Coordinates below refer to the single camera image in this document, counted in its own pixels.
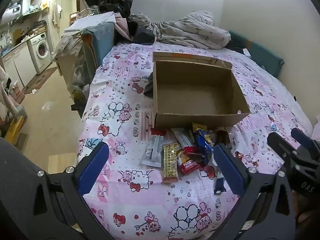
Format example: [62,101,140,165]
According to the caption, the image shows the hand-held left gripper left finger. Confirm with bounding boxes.
[32,141,118,240]

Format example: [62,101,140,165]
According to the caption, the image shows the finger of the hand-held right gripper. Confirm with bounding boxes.
[266,131,302,167]
[290,127,320,161]

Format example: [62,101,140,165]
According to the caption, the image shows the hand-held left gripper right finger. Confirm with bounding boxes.
[213,143,296,240]

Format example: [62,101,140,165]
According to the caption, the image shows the dark brown snack packet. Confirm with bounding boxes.
[216,129,231,147]

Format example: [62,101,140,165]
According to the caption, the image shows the blue snack packet yellow end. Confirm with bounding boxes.
[191,122,215,166]

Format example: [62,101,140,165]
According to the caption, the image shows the white snack bar packet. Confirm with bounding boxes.
[171,128,195,148]

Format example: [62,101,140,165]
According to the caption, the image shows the silver snack packet red end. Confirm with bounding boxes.
[141,127,167,168]

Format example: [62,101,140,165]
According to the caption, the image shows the person's right hand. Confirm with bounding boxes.
[293,192,319,240]

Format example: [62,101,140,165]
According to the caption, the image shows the dark blue snack packet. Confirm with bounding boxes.
[214,171,227,195]

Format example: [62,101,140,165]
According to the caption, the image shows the yellow wafer packet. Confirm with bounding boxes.
[162,142,179,184]

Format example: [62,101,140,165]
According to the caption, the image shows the pink cartoon printed bedsheet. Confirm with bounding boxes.
[77,42,314,240]

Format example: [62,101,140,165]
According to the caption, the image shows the teal mattress pad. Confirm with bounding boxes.
[228,31,285,78]

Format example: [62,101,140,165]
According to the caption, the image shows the dark grey cloth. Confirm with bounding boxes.
[143,72,157,98]

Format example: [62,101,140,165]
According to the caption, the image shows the brown floor rug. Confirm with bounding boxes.
[24,66,58,95]

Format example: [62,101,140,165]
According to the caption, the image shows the clear plastic bag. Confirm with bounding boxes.
[52,31,90,98]

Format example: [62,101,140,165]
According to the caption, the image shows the white kitchen cabinets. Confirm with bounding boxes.
[1,41,38,89]

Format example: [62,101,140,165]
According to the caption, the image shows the white washing machine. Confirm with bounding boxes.
[26,32,52,75]

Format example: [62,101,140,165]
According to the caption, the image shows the crumpled grey patterned quilt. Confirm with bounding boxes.
[128,10,232,50]

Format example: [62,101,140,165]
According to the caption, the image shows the black cloth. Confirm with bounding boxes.
[127,20,157,46]

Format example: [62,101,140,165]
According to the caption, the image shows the pink cloth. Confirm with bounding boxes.
[114,17,132,41]

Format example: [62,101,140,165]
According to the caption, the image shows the white paper sheets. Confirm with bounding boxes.
[64,12,116,33]

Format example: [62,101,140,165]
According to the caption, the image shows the white hanging towel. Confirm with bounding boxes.
[51,3,62,28]

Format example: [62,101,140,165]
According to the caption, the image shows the white water heater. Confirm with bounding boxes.
[4,3,23,18]

